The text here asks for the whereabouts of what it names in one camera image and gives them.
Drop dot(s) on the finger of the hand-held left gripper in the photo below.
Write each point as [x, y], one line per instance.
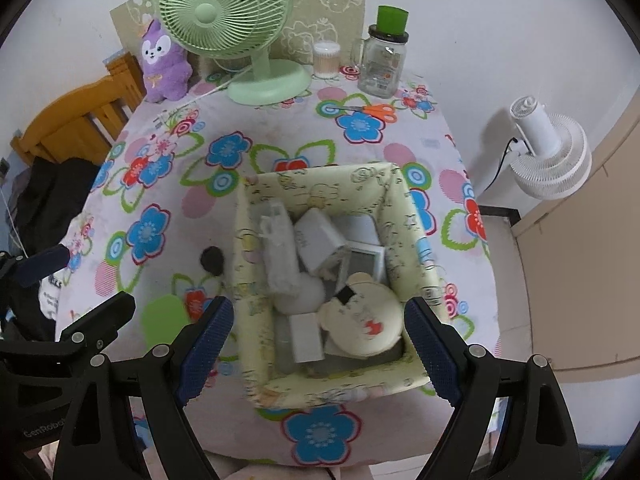
[100, 320]
[42, 263]

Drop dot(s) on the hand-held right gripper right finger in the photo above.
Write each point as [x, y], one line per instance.
[430, 350]

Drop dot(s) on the cream round compact mirror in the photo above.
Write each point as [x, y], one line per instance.
[360, 325]

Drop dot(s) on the yellow printed fabric storage box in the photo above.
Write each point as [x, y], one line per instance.
[250, 260]

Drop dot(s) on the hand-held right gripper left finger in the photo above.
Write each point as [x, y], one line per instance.
[205, 350]

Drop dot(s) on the orange scissors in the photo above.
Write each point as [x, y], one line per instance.
[382, 111]

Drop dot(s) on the clear plastic item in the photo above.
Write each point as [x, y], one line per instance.
[275, 250]

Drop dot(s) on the floral tablecloth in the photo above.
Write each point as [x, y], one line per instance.
[165, 160]

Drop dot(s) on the wooden furniture frame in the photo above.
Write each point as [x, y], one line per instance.
[65, 110]

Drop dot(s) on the purple plush toy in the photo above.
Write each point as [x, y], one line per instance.
[165, 75]

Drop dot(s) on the small white box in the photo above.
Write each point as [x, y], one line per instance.
[307, 337]

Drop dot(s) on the white square box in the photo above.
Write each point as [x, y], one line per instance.
[361, 229]

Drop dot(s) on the glass jar with green lid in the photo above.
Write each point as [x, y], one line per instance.
[382, 70]

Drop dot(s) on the black cloth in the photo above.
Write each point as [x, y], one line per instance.
[55, 185]

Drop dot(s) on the white fan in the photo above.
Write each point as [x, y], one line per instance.
[550, 160]

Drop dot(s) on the cotton swab container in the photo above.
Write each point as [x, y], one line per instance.
[326, 62]

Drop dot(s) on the large white box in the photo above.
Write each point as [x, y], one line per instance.
[315, 245]

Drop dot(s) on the green desk fan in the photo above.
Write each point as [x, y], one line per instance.
[225, 10]

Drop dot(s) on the beige wooden cabinet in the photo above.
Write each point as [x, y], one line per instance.
[590, 285]

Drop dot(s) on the small black object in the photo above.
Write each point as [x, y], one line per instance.
[212, 260]

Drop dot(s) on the white cylindrical roll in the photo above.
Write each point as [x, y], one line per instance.
[305, 295]

